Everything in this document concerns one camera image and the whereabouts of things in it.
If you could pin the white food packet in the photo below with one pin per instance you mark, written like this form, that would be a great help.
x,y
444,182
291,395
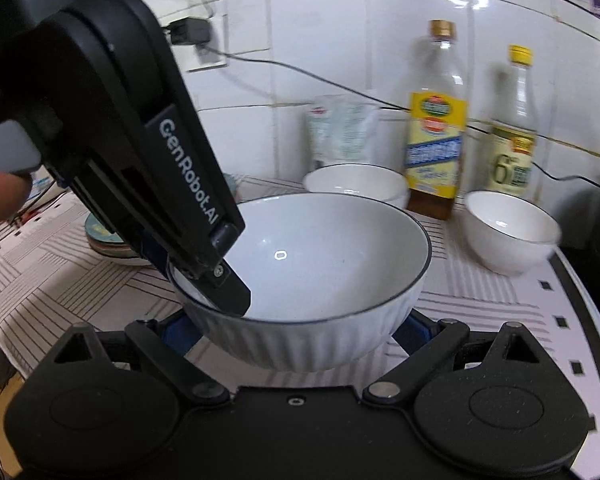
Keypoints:
x,y
340,130

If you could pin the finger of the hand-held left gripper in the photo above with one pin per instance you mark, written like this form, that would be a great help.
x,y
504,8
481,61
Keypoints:
x,y
230,295
155,257

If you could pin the black power adapter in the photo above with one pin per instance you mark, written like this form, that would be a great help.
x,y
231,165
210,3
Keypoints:
x,y
190,31

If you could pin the pink rabbit print plate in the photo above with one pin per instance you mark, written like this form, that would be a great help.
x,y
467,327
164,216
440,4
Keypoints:
x,y
105,249

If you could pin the striped white tablecloth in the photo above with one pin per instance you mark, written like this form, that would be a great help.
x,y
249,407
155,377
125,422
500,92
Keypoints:
x,y
55,285

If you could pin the white wall socket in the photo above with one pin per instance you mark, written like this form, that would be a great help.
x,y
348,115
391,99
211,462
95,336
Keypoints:
x,y
215,55

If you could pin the clear vinegar bottle yellow cap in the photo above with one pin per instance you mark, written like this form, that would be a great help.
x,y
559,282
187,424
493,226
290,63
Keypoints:
x,y
515,155

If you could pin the blue fried egg plate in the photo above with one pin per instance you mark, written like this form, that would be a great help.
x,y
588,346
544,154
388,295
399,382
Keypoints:
x,y
97,229

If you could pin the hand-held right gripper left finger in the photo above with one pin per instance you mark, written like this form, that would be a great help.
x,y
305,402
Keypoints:
x,y
172,332

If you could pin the white bowl with dark rim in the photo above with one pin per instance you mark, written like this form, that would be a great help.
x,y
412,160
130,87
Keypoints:
x,y
305,280
355,180
510,232

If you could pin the yellow label oil bottle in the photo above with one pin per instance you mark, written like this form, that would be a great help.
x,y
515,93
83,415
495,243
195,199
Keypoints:
x,y
435,130

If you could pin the white plate with sun print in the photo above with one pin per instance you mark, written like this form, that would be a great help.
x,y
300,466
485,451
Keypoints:
x,y
130,260

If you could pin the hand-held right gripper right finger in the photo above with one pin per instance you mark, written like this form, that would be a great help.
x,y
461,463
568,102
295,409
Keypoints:
x,y
420,332

